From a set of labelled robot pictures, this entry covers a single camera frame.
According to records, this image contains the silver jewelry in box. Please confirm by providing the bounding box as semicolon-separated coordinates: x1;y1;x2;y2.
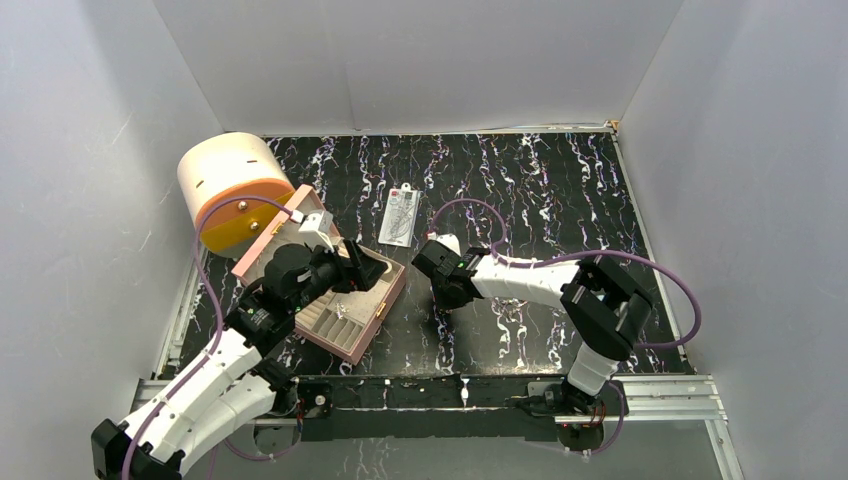
333;302;351;319

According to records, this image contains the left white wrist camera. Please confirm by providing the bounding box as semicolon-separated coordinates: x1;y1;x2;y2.
289;210;335;252

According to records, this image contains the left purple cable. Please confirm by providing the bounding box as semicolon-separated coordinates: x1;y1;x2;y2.
119;194;306;480

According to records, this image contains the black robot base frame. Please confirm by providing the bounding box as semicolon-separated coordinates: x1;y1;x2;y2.
231;372;631;453

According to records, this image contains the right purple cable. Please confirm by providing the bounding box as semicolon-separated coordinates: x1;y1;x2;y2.
427;197;702;455

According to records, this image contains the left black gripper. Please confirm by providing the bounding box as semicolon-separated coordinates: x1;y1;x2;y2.
291;238;387;313

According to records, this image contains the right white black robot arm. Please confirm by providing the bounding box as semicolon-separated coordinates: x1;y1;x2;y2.
412;239;654;414

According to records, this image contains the white orange cylindrical drawer box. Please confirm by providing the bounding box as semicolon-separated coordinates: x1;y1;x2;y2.
177;132;295;258

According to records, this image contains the clear packaged necklace card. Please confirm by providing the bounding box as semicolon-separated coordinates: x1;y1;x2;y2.
378;183;421;248

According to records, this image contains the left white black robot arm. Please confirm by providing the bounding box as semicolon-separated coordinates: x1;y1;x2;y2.
91;239;390;479

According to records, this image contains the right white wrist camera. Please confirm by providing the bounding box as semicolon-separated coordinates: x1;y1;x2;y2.
427;232;462;255

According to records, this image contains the purple cable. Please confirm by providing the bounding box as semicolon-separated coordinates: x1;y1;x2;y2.
119;194;306;480
427;197;702;455

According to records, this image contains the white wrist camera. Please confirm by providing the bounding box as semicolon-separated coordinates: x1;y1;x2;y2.
427;232;462;255
289;210;335;252

